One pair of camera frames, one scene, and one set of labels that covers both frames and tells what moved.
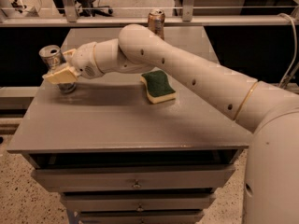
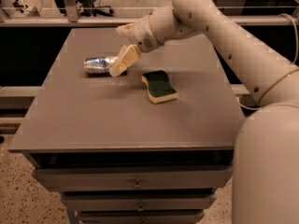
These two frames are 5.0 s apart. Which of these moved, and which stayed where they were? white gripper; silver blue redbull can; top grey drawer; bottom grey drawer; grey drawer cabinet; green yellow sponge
Moved: silver blue redbull can; white gripper
Stayed: grey drawer cabinet; bottom grey drawer; top grey drawer; green yellow sponge
